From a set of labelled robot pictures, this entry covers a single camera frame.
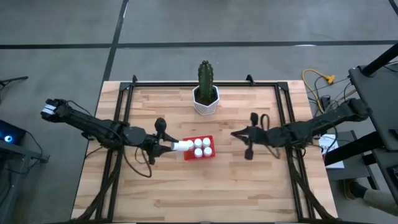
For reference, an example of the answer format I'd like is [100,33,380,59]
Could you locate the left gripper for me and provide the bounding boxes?
[144,117,180,166]

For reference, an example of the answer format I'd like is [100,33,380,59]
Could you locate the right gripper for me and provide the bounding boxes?
[231,111,272,161]

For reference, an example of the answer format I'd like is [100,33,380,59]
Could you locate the red plastic basket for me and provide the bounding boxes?
[182,134,216,162]

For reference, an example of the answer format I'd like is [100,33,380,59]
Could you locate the cactus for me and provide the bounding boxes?
[192,60,220,116]

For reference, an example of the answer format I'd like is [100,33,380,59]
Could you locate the white paper sheet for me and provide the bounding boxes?
[318,133,345,169]

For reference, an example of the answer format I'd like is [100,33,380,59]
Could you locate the black power strip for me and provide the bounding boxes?
[320,95,332,110]

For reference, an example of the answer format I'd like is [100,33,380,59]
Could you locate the black side table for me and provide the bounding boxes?
[322,63,398,206]

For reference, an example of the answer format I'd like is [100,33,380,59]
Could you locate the grey metal stand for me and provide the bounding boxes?
[0,142,50,224]

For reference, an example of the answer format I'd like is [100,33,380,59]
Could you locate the black computer with blue light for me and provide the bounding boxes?
[0,119,28,147]

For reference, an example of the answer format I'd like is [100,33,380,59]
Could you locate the person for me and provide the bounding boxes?
[343,179,398,217]

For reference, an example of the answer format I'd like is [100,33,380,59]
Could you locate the black diagonal pole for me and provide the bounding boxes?
[360,42,398,77]

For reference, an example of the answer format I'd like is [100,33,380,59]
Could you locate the black tripod leg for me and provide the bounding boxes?
[0,75,29,105]

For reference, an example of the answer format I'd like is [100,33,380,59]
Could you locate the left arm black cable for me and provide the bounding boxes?
[123,146,153,179]

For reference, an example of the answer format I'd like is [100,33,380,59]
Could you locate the black aluminium rig frame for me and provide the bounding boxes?
[71,74,338,224]

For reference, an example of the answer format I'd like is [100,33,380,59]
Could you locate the black braided cable bundle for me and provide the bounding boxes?
[73,146,125,224]
[287,149,335,224]

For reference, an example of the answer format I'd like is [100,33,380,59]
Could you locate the yellow extension cable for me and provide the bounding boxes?
[302,68,336,114]

